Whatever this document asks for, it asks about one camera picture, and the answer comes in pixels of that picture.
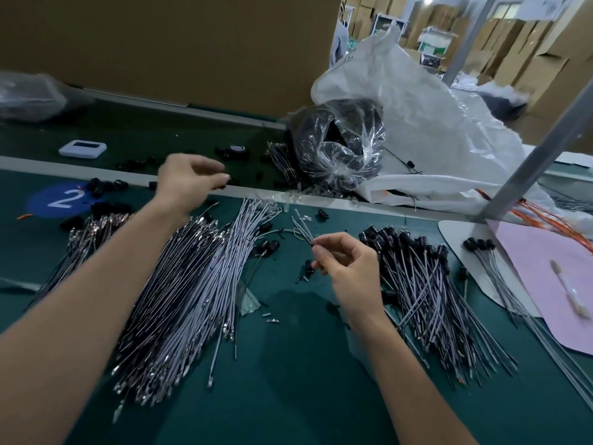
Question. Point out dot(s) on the person's left hand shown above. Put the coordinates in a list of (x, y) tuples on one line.
[(185, 182)]

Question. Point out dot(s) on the person's right hand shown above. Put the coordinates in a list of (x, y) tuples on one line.
[(350, 278)]

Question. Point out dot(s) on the person's left forearm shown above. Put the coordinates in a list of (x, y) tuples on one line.
[(79, 319)]

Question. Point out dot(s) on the person's right forearm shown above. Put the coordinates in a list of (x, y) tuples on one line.
[(412, 389)]

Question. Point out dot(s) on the small clear plastic piece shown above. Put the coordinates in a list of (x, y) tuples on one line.
[(248, 301)]

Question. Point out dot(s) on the small white timer device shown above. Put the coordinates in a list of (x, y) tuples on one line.
[(82, 149)]

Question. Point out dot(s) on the blue round number sticker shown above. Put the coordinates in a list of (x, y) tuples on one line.
[(60, 200)]

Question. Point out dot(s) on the clear bag with black contents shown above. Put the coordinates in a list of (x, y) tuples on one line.
[(338, 143)]

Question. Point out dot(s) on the brown cardboard panel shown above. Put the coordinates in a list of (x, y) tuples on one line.
[(185, 46)]

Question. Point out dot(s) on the crumpled clear plastic bag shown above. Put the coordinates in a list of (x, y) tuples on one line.
[(32, 95)]

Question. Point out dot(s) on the large white plastic sack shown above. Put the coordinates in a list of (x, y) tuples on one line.
[(435, 120)]

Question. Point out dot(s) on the pink paper sheet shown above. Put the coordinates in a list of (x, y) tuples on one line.
[(542, 282)]

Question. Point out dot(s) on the clear plastic strip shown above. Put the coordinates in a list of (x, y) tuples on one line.
[(17, 284)]

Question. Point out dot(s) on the white pen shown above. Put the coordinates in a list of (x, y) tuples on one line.
[(570, 290)]

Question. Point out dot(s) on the stack of cardboard boxes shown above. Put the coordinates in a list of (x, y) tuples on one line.
[(547, 60)]

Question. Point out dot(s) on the grey metal frame post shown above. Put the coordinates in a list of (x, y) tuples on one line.
[(468, 37), (533, 153)]

